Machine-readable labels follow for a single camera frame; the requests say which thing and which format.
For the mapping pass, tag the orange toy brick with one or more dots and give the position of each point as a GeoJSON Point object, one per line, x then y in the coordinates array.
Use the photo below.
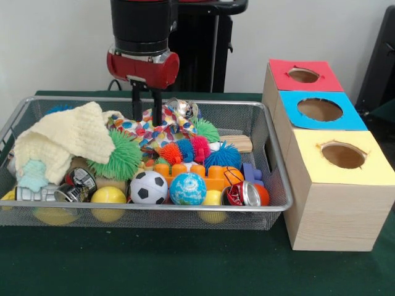
{"type": "Point", "coordinates": [185, 172]}

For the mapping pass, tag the globe print ball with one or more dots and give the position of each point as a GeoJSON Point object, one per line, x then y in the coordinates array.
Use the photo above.
{"type": "Point", "coordinates": [187, 188]}

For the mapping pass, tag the dark green table cloth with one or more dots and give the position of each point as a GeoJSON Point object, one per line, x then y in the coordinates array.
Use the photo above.
{"type": "Point", "coordinates": [385, 112]}
{"type": "Point", "coordinates": [185, 265]}

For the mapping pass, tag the ridged wooden block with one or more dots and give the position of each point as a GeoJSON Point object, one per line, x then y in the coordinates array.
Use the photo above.
{"type": "Point", "coordinates": [240, 143]}

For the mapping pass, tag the large green spiky ball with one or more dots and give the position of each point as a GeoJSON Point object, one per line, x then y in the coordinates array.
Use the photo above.
{"type": "Point", "coordinates": [123, 157]}

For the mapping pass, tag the crushed red can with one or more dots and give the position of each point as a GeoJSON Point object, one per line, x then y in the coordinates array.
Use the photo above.
{"type": "Point", "coordinates": [240, 194]}

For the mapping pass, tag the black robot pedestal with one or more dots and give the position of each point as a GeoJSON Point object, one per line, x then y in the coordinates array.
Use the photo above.
{"type": "Point", "coordinates": [203, 55]}

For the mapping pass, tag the soccer ball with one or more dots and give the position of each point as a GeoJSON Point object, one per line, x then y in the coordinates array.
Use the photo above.
{"type": "Point", "coordinates": [148, 187]}

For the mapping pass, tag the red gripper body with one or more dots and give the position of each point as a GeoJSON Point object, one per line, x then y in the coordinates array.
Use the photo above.
{"type": "Point", "coordinates": [142, 72]}

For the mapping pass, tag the polka dot cloth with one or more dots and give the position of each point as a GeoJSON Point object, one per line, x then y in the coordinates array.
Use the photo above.
{"type": "Point", "coordinates": [172, 123]}

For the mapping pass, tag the black panel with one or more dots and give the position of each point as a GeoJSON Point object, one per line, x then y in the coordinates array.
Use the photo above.
{"type": "Point", "coordinates": [379, 61]}

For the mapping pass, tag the wooden box with three holes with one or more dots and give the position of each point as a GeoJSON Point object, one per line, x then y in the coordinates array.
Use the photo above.
{"type": "Point", "coordinates": [339, 216]}

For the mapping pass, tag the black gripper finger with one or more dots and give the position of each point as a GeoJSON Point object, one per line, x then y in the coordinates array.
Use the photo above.
{"type": "Point", "coordinates": [137, 101]}
{"type": "Point", "coordinates": [156, 106]}

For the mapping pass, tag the crushed silver can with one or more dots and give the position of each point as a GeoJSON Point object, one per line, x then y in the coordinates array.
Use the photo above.
{"type": "Point", "coordinates": [182, 108]}

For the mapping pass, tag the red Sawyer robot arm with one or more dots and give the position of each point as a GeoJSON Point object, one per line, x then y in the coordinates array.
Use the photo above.
{"type": "Point", "coordinates": [139, 24]}

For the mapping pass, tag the mint green cloth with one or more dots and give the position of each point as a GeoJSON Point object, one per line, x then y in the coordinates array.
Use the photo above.
{"type": "Point", "coordinates": [32, 175]}

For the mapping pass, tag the yellow ball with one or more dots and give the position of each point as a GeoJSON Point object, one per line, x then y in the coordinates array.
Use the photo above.
{"type": "Point", "coordinates": [108, 197]}

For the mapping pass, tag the small basketball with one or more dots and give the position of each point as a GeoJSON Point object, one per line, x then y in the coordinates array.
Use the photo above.
{"type": "Point", "coordinates": [234, 175]}

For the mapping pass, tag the cream knitted cloth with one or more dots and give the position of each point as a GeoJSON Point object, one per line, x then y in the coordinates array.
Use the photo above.
{"type": "Point", "coordinates": [68, 135]}

